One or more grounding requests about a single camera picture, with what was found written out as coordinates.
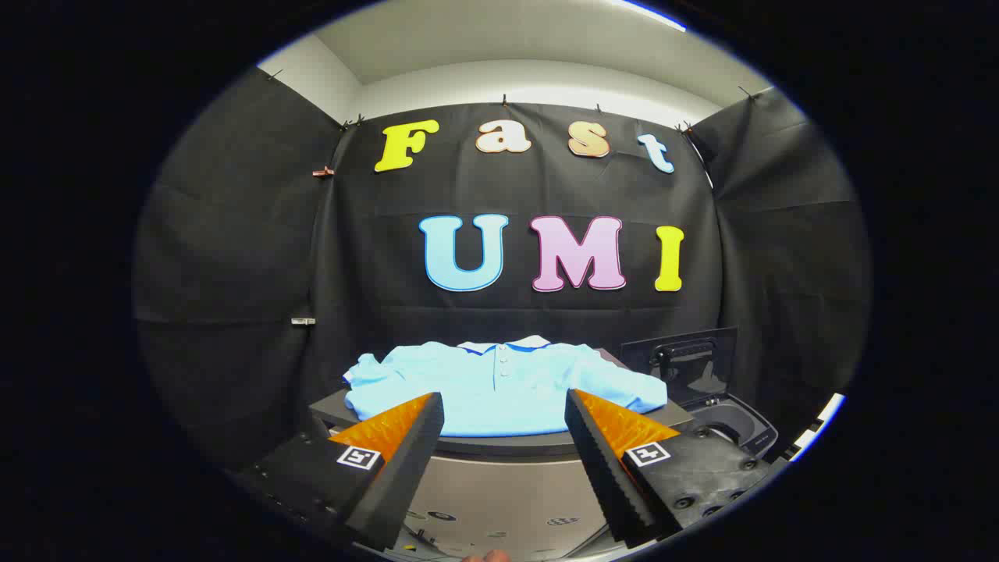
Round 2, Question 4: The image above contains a black backdrop cloth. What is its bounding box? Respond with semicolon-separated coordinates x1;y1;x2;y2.
133;66;871;469

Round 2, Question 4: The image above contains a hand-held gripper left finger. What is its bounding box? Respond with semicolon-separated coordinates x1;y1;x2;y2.
232;392;446;552

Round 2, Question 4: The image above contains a transparent washing machine lid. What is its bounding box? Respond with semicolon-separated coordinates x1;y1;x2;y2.
620;328;739;407

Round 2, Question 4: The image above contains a light blue polo shirt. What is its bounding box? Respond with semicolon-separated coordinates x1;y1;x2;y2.
343;336;670;438

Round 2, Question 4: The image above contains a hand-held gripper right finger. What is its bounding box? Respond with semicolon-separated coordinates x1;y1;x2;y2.
563;388;775;550

